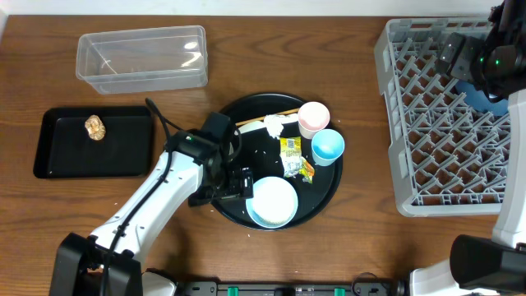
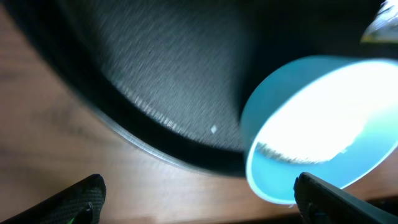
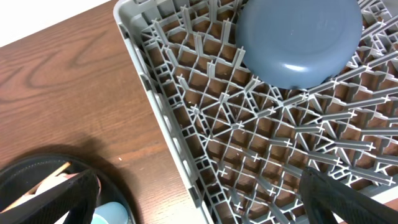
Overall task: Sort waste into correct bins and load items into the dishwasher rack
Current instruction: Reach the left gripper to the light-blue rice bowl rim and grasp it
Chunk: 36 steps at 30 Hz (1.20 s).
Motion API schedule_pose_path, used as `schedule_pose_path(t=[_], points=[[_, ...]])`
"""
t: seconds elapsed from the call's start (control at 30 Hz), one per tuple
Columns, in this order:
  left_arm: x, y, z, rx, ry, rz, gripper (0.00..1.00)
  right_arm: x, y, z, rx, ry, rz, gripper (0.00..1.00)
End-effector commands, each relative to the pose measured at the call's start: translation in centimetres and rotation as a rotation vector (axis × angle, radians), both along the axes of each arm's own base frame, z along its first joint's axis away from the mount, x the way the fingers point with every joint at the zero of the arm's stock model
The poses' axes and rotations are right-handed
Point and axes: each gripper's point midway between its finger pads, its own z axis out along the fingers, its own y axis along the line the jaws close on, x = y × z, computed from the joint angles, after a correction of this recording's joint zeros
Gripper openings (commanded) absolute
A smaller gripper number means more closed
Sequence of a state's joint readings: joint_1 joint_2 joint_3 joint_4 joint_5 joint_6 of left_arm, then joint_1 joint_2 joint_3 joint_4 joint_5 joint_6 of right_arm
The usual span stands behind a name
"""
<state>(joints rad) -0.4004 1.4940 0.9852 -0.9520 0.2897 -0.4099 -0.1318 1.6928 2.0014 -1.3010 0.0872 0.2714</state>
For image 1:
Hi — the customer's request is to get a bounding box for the black rectangular waste tray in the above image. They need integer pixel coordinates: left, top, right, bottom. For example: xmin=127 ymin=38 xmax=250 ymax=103
xmin=33 ymin=106 xmax=154 ymax=179

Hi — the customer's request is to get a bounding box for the grey dishwasher rack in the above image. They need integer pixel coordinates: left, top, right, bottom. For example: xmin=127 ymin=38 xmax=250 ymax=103
xmin=374 ymin=18 xmax=510 ymax=217

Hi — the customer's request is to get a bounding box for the pink cup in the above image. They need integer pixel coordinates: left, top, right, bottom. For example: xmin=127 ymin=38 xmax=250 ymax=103
xmin=298 ymin=102 xmax=330 ymax=139

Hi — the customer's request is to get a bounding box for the white plastic spoon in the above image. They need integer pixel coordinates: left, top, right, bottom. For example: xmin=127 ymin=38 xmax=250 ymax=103
xmin=238 ymin=113 xmax=298 ymax=134

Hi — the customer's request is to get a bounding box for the crumpled white tissue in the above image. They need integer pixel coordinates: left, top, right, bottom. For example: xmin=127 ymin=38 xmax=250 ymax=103
xmin=263 ymin=114 xmax=285 ymax=140

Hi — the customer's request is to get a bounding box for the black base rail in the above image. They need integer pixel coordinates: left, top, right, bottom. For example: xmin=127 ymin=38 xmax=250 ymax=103
xmin=175 ymin=279 xmax=409 ymax=296

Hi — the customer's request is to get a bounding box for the light blue cup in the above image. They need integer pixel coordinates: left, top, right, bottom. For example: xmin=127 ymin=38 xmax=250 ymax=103
xmin=311 ymin=129 xmax=345 ymax=166

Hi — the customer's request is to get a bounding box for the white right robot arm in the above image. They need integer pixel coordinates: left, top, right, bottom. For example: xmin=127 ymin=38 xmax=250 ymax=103
xmin=405 ymin=0 xmax=525 ymax=296

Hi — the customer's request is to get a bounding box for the round black serving tray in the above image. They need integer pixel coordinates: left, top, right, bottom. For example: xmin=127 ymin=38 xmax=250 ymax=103
xmin=212 ymin=93 xmax=344 ymax=230

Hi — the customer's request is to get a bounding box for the light blue small bowl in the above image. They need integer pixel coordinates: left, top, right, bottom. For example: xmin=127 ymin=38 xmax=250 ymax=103
xmin=245 ymin=177 xmax=299 ymax=229

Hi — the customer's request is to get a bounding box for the brown food scrap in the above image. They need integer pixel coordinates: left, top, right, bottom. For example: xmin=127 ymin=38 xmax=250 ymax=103
xmin=85 ymin=115 xmax=106 ymax=141

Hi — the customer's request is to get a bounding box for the large dark blue bowl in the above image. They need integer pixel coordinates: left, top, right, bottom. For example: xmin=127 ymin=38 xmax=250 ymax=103
xmin=455 ymin=81 xmax=508 ymax=117

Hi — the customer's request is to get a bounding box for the clear plastic bin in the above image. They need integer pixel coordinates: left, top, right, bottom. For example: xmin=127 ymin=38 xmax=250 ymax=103
xmin=76 ymin=25 xmax=208 ymax=95

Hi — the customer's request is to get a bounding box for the wooden chopstick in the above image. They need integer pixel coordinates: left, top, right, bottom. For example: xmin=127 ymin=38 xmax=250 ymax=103
xmin=234 ymin=107 xmax=301 ymax=127

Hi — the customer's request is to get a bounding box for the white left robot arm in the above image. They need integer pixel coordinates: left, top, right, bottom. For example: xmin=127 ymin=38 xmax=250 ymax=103
xmin=49 ymin=113 xmax=253 ymax=295

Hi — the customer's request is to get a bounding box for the yellow snack wrapper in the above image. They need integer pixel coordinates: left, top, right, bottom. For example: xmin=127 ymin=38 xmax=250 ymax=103
xmin=279 ymin=136 xmax=315 ymax=183

